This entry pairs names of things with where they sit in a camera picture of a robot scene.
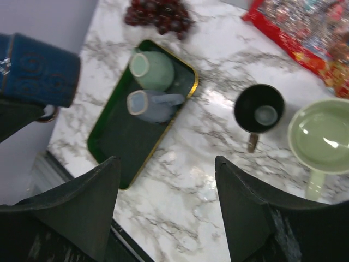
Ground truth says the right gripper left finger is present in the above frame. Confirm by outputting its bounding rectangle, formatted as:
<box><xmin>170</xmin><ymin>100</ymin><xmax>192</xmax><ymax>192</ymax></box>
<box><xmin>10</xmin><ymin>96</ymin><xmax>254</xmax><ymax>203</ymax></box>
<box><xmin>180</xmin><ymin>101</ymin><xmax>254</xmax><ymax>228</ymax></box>
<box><xmin>1</xmin><ymin>157</ymin><xmax>120</xmax><ymax>261</ymax></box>

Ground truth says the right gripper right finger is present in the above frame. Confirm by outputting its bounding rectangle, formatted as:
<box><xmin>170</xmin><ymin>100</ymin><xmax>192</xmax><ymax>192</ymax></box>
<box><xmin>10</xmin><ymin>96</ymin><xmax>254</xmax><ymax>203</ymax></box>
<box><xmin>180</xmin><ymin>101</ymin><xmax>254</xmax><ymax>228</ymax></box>
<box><xmin>215</xmin><ymin>156</ymin><xmax>348</xmax><ymax>261</ymax></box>

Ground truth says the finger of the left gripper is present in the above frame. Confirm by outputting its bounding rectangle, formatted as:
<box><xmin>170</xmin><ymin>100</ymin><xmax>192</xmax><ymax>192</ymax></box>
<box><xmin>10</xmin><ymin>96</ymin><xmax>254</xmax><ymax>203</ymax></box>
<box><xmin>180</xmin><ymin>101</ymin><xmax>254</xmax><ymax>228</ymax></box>
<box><xmin>0</xmin><ymin>98</ymin><xmax>45</xmax><ymax>142</ymax></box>

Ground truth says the dark blue mug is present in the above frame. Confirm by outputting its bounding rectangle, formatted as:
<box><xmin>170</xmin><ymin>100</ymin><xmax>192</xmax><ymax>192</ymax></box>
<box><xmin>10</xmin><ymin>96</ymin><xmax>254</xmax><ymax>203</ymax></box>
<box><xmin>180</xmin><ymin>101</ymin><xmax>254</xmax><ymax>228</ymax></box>
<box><xmin>1</xmin><ymin>33</ymin><xmax>81</xmax><ymax>122</ymax></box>

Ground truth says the light green mug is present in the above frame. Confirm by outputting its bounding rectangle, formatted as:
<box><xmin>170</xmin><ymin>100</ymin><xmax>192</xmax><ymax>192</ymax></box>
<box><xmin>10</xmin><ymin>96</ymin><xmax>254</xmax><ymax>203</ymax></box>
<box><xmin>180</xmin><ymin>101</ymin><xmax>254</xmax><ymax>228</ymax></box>
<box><xmin>287</xmin><ymin>98</ymin><xmax>348</xmax><ymax>201</ymax></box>

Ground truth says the brown striped mug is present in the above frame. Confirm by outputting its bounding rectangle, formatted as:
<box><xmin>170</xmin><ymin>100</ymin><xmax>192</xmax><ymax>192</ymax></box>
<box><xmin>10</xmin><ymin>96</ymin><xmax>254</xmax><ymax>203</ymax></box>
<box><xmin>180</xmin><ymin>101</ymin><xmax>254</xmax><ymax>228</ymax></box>
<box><xmin>233</xmin><ymin>84</ymin><xmax>286</xmax><ymax>153</ymax></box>

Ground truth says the grey blue mug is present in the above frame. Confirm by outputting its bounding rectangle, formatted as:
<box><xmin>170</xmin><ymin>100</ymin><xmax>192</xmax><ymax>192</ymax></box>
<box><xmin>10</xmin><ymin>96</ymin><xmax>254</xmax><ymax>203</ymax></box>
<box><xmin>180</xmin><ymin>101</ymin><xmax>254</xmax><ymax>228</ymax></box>
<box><xmin>127</xmin><ymin>90</ymin><xmax>185</xmax><ymax>124</ymax></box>

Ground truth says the green teal mug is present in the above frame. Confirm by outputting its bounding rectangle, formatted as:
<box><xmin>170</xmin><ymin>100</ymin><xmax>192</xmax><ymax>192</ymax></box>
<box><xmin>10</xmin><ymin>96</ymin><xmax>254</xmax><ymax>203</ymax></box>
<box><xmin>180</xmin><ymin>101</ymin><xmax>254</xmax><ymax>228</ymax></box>
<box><xmin>128</xmin><ymin>49</ymin><xmax>175</xmax><ymax>92</ymax></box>

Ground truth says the dark green tray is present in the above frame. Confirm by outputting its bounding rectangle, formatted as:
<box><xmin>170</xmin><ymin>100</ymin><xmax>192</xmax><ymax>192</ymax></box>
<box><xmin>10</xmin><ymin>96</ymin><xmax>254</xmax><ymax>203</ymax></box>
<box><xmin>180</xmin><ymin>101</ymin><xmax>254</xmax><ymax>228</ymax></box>
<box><xmin>87</xmin><ymin>39</ymin><xmax>199</xmax><ymax>190</ymax></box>

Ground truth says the red grape bunch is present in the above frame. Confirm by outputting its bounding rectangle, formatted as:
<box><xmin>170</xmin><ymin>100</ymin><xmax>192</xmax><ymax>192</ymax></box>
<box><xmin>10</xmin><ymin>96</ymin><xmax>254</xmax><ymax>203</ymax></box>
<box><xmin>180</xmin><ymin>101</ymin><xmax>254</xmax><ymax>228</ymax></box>
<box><xmin>124</xmin><ymin>0</ymin><xmax>194</xmax><ymax>40</ymax></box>

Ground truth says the red snack bag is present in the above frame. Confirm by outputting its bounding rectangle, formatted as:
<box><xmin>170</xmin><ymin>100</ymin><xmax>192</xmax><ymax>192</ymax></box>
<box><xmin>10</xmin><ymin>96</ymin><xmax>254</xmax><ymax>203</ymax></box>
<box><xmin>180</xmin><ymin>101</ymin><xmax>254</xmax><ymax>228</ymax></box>
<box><xmin>242</xmin><ymin>0</ymin><xmax>348</xmax><ymax>99</ymax></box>

